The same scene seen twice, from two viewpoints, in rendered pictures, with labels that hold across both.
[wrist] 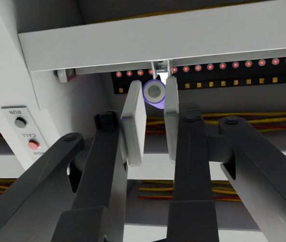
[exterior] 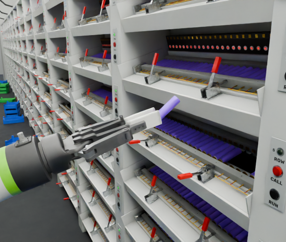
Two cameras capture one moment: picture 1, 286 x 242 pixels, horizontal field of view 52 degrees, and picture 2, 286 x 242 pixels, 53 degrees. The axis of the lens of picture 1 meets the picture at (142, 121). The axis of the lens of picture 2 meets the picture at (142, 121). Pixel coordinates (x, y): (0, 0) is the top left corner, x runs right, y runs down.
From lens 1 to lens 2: 62 cm
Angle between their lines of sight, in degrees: 92
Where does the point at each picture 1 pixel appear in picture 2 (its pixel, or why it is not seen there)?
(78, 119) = not seen: outside the picture
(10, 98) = not seen: outside the picture
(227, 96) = not seen: hidden behind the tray
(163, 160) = (217, 20)
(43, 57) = (250, 121)
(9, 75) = (274, 119)
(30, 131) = not seen: outside the picture
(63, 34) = (239, 127)
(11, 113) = not seen: outside the picture
